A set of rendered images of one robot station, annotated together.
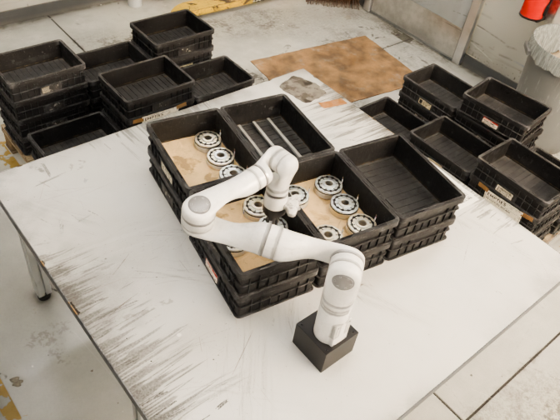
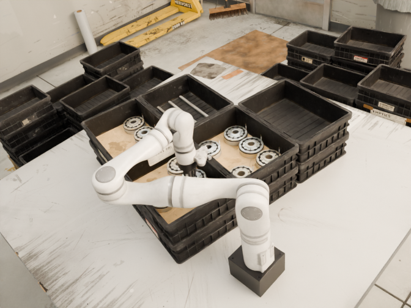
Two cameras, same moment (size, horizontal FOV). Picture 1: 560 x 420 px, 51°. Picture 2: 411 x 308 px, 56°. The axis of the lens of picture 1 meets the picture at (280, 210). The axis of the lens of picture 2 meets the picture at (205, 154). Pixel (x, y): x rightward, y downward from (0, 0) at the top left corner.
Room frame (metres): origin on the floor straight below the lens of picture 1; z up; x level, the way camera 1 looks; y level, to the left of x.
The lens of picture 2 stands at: (0.31, -0.18, 1.92)
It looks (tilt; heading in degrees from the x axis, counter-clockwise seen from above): 41 degrees down; 7
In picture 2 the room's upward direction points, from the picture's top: 10 degrees counter-clockwise
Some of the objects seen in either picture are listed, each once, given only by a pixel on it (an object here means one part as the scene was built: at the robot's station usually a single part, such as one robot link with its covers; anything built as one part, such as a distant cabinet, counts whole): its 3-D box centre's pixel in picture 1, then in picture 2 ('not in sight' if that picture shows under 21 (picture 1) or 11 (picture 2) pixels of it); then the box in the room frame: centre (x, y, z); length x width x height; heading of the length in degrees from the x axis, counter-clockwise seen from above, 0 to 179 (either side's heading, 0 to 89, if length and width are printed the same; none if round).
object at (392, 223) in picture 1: (332, 196); (237, 141); (1.52, -0.17, 0.92); 0.40 x 0.30 x 0.02; 35
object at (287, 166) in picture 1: (282, 173); (182, 131); (1.35, 0.01, 1.12); 0.09 x 0.07 x 0.15; 51
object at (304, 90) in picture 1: (302, 87); (207, 69); (2.51, -0.01, 0.71); 0.22 x 0.19 x 0.01; 46
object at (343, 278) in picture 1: (342, 279); (253, 210); (1.05, -0.20, 1.05); 0.09 x 0.09 x 0.17; 82
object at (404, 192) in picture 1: (397, 185); (292, 119); (1.69, -0.41, 0.87); 0.40 x 0.30 x 0.11; 35
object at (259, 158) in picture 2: (362, 224); (268, 157); (1.46, -0.29, 0.86); 0.10 x 0.10 x 0.01
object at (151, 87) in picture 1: (148, 113); (104, 120); (2.56, 0.78, 0.37); 0.40 x 0.30 x 0.45; 136
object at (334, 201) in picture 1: (344, 203); (251, 145); (1.55, -0.22, 0.86); 0.10 x 0.10 x 0.01
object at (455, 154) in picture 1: (446, 167); (334, 101); (2.57, -0.85, 0.31); 0.40 x 0.30 x 0.34; 46
